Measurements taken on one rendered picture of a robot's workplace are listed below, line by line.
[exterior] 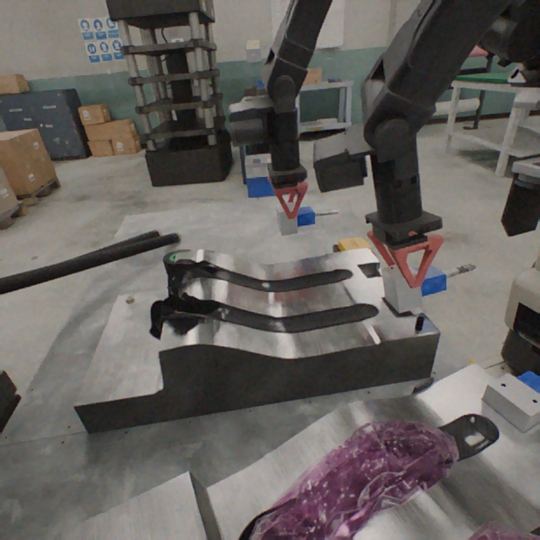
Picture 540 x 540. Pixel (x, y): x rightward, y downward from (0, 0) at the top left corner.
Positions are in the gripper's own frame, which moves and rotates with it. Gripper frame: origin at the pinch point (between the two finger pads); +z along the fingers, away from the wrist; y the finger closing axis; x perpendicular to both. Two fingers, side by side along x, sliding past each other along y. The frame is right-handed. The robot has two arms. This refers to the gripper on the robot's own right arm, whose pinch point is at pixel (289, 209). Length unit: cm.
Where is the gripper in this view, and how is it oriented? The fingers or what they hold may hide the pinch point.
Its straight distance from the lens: 75.2
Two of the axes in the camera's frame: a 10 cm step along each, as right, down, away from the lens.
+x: 9.9, -1.6, 0.5
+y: 1.2, 5.1, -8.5
